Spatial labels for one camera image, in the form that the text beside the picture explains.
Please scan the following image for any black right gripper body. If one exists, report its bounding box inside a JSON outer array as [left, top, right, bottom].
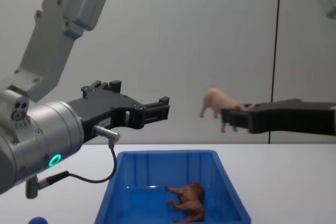
[[248, 99, 336, 137]]

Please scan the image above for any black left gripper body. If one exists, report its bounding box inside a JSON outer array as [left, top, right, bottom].
[[68, 92, 145, 146]]

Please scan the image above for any pink toy pig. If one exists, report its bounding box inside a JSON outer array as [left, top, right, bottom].
[[198, 86, 253, 134]]

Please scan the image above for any blue plastic bin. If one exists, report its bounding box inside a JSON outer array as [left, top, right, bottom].
[[93, 150, 254, 224]]

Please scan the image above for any white table cloth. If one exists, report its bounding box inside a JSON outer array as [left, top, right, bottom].
[[0, 143, 336, 224]]

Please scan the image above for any brown toy animal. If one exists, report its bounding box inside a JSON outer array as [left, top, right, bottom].
[[164, 180, 206, 223]]

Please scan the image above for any small blue round object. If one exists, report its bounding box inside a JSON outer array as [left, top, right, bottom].
[[27, 216, 48, 224]]

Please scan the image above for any thin dark gripper cable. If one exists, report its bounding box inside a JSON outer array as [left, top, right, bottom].
[[25, 125, 121, 199]]

